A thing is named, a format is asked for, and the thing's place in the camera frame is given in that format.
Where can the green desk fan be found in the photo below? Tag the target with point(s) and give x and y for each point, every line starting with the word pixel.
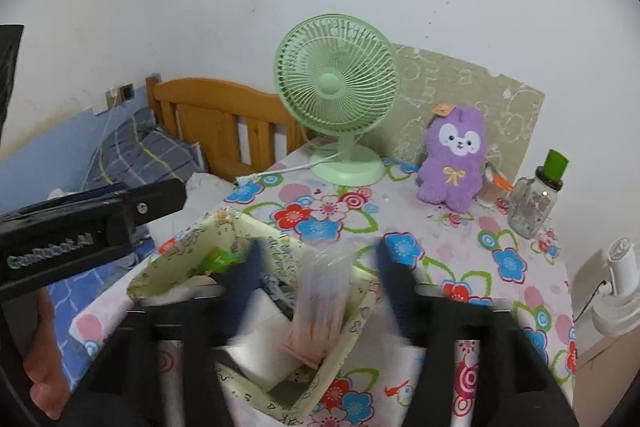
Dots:
pixel 330 84

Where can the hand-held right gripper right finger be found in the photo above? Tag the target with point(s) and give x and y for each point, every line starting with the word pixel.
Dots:
pixel 400 297

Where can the person's left hand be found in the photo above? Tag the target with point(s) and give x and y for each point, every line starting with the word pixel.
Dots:
pixel 47 372

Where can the wooden bed headboard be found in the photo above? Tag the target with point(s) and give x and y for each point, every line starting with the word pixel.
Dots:
pixel 210 97

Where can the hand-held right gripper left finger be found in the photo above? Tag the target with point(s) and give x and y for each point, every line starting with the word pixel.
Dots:
pixel 235 307

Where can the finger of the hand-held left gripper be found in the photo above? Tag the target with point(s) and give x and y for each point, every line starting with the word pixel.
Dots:
pixel 155 199
pixel 85 193

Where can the floral tablecloth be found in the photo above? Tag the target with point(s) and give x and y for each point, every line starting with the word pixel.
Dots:
pixel 440 257

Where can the grey plaid pillow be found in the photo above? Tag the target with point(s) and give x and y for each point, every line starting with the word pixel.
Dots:
pixel 150 152

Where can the yellow printed storage box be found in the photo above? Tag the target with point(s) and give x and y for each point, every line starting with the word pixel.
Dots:
pixel 175 257

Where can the clear bag of cloths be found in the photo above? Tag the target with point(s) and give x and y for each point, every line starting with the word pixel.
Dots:
pixel 315 307

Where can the green cartoon print board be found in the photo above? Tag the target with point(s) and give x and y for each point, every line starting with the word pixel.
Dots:
pixel 425 77

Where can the dark wall socket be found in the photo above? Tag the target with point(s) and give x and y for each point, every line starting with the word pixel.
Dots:
pixel 128 92

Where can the blue bed sheet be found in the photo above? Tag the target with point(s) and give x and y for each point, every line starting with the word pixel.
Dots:
pixel 75 297

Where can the beige wall switch plate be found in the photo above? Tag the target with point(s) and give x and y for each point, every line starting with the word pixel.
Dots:
pixel 113 99

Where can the glass jar green lid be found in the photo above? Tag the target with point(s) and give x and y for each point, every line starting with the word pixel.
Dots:
pixel 530 212

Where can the white floor fan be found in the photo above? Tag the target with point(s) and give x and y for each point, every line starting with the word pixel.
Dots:
pixel 620 277

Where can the cotton swab jar orange lid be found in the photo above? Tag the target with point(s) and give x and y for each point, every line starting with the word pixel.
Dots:
pixel 492 194

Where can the purple plush toy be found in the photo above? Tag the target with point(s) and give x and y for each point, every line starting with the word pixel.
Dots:
pixel 450 187

